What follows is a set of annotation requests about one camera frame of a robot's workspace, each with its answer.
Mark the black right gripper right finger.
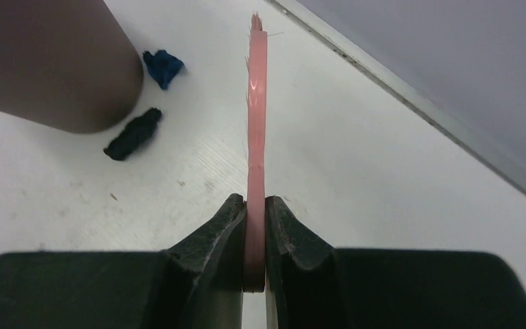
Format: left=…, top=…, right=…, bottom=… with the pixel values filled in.
left=266, top=196, right=526, bottom=328

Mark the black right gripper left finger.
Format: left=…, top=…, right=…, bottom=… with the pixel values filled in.
left=0, top=194, right=246, bottom=328

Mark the pink hand brush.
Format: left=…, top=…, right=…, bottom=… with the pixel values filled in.
left=242, top=13, right=268, bottom=293

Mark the dark scrap beside bin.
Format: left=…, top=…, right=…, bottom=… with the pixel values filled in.
left=103, top=108, right=163, bottom=161

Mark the blue scrap behind bin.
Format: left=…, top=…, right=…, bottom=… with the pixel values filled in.
left=142, top=49, right=184, bottom=90

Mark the brown waste bin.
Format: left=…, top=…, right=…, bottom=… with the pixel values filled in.
left=0, top=1, right=143, bottom=134

